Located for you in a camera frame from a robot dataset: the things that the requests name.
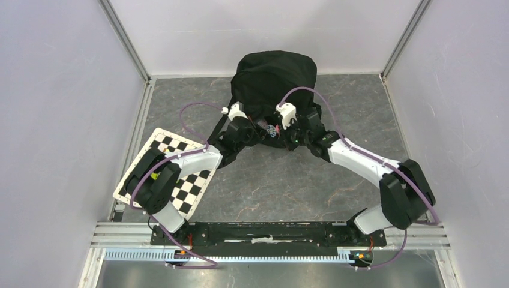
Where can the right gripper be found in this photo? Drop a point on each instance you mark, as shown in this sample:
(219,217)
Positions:
(283,141)

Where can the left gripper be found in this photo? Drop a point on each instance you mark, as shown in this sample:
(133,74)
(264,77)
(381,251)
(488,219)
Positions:
(259,133)

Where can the black student backpack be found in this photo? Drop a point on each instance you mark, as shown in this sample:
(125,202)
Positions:
(266,79)

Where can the blue lidded round tub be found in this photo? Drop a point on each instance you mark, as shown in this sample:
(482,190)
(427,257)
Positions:
(272,131)

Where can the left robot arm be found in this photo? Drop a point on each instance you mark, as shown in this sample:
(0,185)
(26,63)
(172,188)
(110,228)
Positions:
(151,182)

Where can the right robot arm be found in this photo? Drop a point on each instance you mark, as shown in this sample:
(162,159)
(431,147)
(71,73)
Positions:
(404,192)

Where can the checkered chess board mat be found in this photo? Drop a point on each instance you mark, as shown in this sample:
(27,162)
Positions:
(189,190)

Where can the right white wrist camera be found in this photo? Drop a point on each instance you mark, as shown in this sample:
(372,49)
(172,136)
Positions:
(287,112)

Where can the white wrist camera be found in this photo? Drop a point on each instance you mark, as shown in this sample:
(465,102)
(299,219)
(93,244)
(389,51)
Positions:
(235,110)
(287,112)

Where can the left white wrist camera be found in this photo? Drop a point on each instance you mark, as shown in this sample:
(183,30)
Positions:
(235,110)

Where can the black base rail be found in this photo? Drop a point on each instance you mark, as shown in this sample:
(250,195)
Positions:
(257,239)

